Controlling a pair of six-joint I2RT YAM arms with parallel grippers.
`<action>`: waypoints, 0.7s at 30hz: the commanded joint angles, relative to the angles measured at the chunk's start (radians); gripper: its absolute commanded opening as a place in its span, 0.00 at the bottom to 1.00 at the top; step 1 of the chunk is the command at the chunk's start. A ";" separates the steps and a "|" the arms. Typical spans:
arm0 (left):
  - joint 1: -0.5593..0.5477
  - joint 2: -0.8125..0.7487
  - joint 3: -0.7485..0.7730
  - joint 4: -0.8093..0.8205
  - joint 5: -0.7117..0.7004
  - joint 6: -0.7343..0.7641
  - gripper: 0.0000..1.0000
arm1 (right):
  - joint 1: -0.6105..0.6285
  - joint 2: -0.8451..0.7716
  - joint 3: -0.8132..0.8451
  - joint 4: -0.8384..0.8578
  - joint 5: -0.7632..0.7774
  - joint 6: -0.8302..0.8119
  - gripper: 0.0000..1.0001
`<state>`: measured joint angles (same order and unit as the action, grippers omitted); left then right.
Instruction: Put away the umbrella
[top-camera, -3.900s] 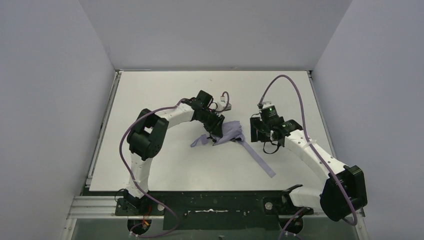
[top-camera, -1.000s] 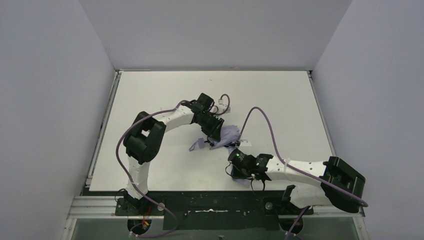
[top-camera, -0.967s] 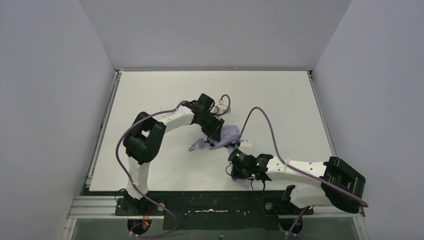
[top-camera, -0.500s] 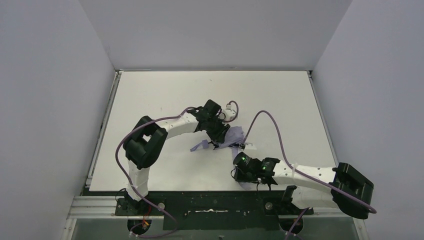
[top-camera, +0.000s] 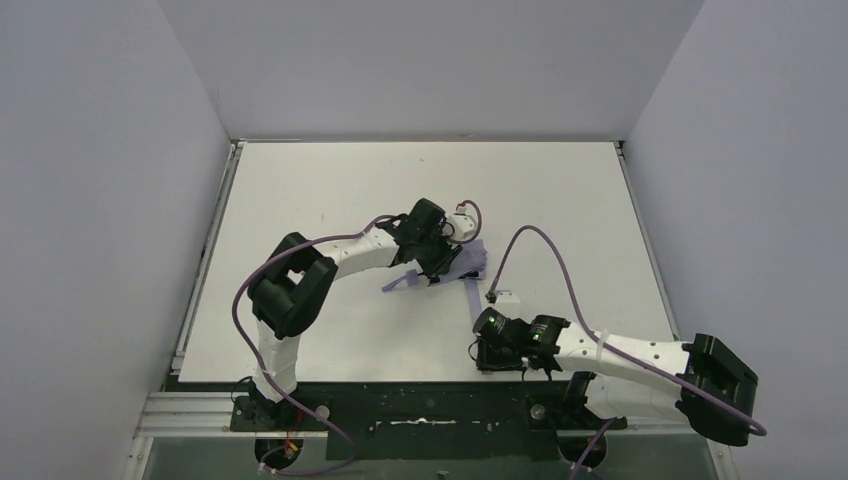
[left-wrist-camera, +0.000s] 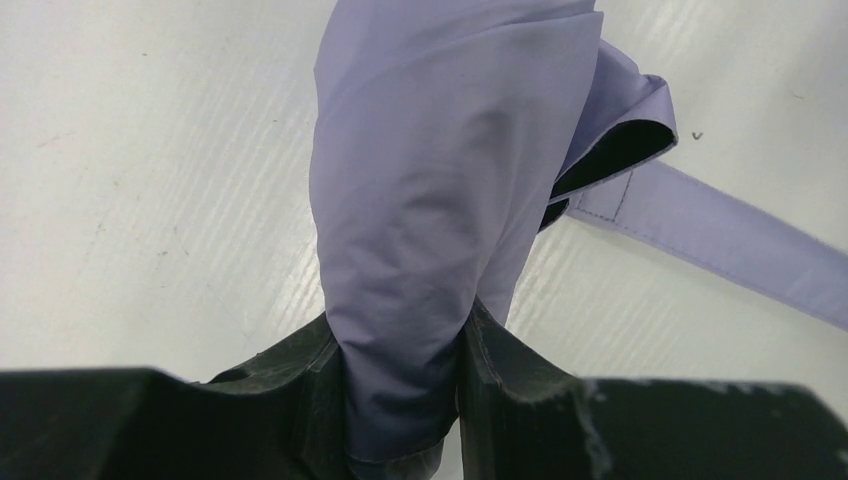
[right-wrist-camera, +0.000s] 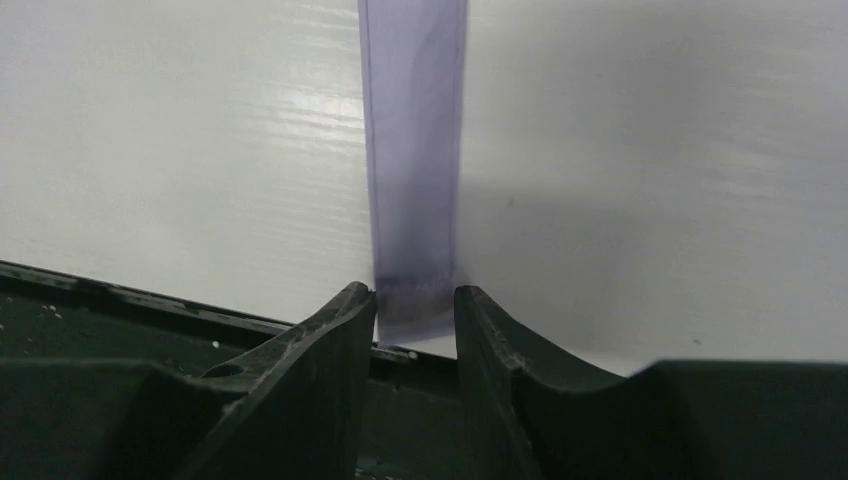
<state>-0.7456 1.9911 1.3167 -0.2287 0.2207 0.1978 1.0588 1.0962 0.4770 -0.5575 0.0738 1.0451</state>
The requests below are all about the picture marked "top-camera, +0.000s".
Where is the purple folding umbrella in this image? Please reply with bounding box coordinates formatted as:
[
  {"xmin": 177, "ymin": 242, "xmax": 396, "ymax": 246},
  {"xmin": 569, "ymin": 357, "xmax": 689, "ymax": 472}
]
[{"xmin": 381, "ymin": 240, "xmax": 488, "ymax": 321}]

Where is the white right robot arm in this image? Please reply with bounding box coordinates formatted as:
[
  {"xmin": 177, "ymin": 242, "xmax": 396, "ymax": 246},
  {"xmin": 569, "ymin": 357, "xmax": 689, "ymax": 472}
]
[{"xmin": 472, "ymin": 307, "xmax": 763, "ymax": 447}]

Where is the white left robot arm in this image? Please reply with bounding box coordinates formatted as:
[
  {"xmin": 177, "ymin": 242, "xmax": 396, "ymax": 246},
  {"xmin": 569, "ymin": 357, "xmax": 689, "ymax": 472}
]
[{"xmin": 236, "ymin": 198, "xmax": 482, "ymax": 406}]

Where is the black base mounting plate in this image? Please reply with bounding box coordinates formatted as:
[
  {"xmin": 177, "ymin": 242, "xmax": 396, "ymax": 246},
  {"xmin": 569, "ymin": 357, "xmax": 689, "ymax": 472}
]
[{"xmin": 228, "ymin": 378, "xmax": 697, "ymax": 465}]

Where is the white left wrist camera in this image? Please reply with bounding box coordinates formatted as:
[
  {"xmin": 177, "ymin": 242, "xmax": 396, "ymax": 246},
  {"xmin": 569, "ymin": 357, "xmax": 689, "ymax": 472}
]
[{"xmin": 442, "ymin": 212, "xmax": 480, "ymax": 245}]

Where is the aluminium frame rail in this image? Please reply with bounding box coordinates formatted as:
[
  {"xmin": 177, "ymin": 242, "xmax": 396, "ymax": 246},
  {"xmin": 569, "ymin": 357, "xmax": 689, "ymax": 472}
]
[{"xmin": 122, "ymin": 381, "xmax": 738, "ymax": 479}]

